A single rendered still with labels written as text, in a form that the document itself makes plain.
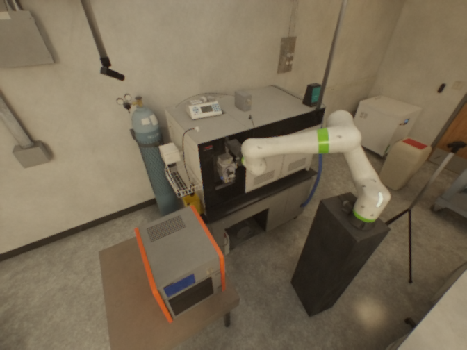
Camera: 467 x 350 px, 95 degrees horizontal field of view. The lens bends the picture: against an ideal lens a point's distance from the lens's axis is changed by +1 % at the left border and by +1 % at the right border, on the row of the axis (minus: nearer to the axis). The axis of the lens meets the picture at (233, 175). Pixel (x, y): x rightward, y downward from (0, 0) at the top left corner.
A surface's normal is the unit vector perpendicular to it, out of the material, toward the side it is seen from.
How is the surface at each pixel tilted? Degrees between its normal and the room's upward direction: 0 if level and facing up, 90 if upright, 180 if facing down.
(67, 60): 90
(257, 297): 0
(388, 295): 0
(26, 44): 90
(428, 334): 0
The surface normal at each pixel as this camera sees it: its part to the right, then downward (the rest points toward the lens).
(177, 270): 0.00, -0.77
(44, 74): 0.51, 0.55
